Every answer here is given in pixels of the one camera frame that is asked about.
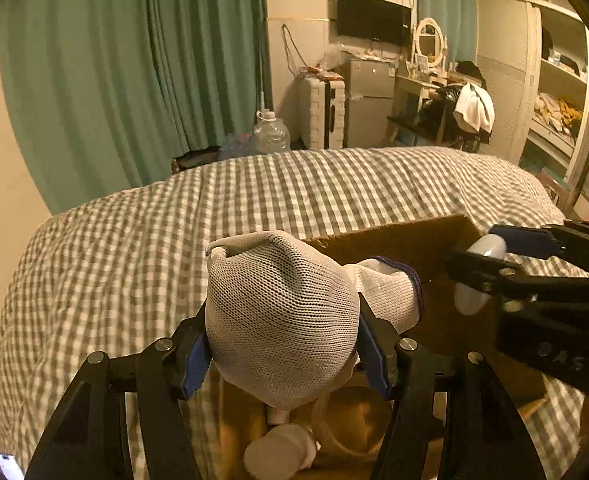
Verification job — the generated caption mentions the wide green curtain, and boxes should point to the wide green curtain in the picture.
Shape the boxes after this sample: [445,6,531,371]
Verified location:
[147,0,274,161]
[0,0,155,213]

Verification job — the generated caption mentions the black plastic bag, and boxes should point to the black plastic bag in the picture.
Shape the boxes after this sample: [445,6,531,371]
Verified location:
[419,85,462,133]

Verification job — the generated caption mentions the white tape roll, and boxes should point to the white tape roll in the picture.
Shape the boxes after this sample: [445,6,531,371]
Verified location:
[313,387,392,457]

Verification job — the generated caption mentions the white knit glove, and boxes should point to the white knit glove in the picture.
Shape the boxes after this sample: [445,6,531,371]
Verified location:
[205,230,425,410]

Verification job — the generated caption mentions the white wardrobe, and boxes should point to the white wardrobe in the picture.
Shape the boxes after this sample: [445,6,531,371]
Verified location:
[474,0,589,196]

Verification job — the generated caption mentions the yellow and white clothes pile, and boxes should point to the yellow and white clothes pile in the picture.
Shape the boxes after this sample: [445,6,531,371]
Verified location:
[533,92,585,136]

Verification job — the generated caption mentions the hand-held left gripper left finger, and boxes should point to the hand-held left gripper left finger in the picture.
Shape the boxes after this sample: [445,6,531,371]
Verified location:
[24,300,212,480]

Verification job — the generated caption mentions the smartphone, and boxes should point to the smartphone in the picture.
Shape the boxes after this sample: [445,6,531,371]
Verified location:
[0,452,28,480]

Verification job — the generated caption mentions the grey checked blanket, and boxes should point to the grey checked blanket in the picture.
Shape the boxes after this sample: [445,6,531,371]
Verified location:
[0,146,589,480]

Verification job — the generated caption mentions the white dressing table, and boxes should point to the white dressing table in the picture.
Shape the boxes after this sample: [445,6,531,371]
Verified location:
[391,72,450,146]

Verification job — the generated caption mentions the wall cables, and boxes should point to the wall cables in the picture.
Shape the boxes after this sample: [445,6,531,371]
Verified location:
[280,24,307,73]

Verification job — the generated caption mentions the white oval mirror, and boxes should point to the white oval mirror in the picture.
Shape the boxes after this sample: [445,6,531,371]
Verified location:
[413,17,447,68]

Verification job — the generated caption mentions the clear water jug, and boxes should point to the clear water jug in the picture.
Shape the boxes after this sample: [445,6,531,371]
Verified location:
[252,110,291,155]

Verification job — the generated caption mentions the white cylindrical handheld device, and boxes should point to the white cylindrical handheld device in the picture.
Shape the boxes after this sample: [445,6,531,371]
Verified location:
[243,424,320,476]

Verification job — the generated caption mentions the brown cardboard box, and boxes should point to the brown cardboard box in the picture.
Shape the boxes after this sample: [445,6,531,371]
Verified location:
[219,214,550,480]

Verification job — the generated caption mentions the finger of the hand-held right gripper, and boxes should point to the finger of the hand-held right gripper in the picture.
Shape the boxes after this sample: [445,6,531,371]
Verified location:
[489,220,589,276]
[444,247,589,306]

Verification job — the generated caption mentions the black garment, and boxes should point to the black garment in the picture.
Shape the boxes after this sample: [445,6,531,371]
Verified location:
[455,60,487,86]

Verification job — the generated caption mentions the small grey fridge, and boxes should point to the small grey fridge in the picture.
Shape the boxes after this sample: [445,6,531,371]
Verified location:
[347,57,397,148]

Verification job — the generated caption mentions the clear plastic bag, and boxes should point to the clear plastic bag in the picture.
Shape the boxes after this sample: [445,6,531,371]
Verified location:
[319,45,355,73]

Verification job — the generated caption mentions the narrow green curtain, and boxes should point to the narrow green curtain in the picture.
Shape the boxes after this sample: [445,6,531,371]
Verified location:
[417,0,477,66]

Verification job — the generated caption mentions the white suitcase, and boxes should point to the white suitcase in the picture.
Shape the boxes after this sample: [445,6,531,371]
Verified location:
[297,74,347,150]

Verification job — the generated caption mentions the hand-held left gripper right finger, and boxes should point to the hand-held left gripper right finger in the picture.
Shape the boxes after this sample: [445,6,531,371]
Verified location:
[357,292,547,480]

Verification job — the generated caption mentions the black wall television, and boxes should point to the black wall television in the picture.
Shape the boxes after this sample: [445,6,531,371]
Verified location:
[337,0,412,46]

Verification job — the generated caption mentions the white oval object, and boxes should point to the white oval object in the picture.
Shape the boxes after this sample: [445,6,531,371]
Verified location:
[455,234,509,317]

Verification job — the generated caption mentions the white garment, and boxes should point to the white garment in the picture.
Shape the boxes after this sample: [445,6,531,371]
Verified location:
[453,82,495,133]

